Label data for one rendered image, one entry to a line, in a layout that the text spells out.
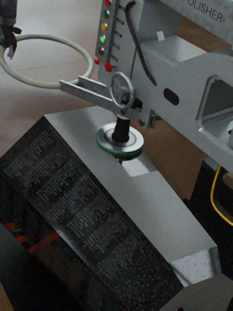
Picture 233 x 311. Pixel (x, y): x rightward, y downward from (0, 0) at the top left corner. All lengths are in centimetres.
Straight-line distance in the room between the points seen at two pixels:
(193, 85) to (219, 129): 18
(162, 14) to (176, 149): 198
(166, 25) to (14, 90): 237
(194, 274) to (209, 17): 89
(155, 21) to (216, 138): 51
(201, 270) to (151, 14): 95
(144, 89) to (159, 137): 196
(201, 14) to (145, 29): 33
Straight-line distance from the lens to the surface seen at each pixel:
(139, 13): 203
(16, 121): 398
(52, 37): 305
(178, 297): 203
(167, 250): 202
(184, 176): 373
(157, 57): 200
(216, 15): 176
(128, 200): 218
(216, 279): 210
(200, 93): 187
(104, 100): 239
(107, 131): 248
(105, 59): 221
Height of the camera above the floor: 225
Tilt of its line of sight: 37 degrees down
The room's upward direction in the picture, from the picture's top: 11 degrees clockwise
